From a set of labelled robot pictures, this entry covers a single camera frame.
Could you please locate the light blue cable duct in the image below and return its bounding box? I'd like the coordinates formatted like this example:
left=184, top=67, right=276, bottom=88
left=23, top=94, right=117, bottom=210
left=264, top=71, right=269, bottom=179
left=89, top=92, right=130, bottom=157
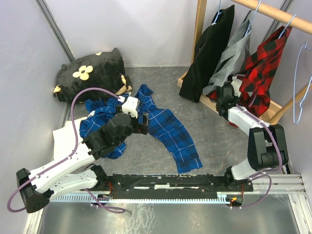
left=52, top=193, right=230, bottom=205

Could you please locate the grey hanging shirt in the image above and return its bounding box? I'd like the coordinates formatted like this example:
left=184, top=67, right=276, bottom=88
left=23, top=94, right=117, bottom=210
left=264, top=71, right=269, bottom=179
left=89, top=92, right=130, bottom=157
left=202, top=17, right=252, bottom=96

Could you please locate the black hanging garment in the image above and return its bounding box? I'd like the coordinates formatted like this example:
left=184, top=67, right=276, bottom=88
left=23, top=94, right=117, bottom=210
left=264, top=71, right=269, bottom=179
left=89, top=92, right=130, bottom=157
left=179, top=5, right=235, bottom=103

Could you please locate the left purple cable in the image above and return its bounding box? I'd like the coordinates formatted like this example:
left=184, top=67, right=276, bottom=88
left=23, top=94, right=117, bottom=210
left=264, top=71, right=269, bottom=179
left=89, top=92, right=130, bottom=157
left=6, top=87, right=126, bottom=214

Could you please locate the black flower-print garment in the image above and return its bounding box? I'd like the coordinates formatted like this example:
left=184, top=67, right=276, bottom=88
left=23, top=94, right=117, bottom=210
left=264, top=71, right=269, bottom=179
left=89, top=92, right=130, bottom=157
left=53, top=48, right=133, bottom=104

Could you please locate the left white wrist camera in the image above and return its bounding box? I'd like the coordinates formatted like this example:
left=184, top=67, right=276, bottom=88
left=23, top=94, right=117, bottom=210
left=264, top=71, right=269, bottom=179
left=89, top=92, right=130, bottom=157
left=118, top=96, right=140, bottom=118

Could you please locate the blue hanger under black garment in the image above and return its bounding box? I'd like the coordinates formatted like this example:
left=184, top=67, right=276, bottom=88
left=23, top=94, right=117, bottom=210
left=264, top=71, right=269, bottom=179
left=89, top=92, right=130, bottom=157
left=212, top=0, right=222, bottom=25

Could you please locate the light blue wire hanger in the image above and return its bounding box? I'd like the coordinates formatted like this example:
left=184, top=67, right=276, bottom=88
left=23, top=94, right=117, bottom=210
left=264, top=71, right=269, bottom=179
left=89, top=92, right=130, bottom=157
left=278, top=14, right=297, bottom=39

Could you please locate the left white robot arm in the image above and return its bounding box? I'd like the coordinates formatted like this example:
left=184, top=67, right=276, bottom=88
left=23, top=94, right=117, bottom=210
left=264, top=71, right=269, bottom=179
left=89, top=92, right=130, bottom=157
left=16, top=113, right=150, bottom=214

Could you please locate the white folded cloth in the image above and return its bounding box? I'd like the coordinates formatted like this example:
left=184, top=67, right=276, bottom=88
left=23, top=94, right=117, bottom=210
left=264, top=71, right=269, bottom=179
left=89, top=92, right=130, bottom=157
left=53, top=120, right=76, bottom=160

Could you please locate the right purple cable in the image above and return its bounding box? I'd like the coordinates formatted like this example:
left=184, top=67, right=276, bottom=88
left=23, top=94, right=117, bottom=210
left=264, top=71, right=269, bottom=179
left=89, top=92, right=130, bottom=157
left=230, top=104, right=285, bottom=210

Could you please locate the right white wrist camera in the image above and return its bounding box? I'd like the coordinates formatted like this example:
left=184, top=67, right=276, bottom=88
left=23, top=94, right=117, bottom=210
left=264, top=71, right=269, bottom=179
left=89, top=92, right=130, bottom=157
left=231, top=74, right=242, bottom=97

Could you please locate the blue plaid shirt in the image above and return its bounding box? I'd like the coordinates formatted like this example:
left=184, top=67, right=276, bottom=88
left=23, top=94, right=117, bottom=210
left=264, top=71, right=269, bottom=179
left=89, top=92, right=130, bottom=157
left=79, top=84, right=203, bottom=174

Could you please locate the purple cable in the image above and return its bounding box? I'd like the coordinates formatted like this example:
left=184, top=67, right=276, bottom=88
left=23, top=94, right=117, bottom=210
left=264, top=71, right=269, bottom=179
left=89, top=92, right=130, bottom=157
left=6, top=87, right=126, bottom=214
left=230, top=104, right=285, bottom=210

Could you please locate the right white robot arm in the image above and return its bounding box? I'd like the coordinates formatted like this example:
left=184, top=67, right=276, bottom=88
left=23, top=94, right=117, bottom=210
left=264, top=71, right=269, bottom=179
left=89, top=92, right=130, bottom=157
left=216, top=83, right=289, bottom=191

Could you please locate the blue hanger under grey shirt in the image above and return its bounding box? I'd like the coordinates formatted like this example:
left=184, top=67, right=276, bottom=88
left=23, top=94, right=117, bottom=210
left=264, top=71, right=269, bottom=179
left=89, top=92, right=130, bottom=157
left=244, top=0, right=262, bottom=36

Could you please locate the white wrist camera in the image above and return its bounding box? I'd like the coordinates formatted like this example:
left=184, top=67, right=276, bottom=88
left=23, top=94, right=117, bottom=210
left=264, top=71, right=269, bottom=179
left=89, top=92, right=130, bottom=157
left=118, top=96, right=140, bottom=118
left=231, top=74, right=242, bottom=97

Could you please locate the red black plaid shirt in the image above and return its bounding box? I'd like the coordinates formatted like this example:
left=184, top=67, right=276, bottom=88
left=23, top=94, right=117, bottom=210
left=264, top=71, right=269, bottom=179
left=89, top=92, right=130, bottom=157
left=207, top=25, right=293, bottom=129

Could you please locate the wooden clothes rack frame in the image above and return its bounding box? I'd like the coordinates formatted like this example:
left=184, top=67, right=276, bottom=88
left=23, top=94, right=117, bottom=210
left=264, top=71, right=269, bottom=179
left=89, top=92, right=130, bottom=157
left=178, top=0, right=312, bottom=120

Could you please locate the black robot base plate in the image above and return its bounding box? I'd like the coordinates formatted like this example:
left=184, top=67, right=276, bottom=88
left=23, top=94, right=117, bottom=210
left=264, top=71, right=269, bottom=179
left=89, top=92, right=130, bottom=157
left=95, top=168, right=254, bottom=198

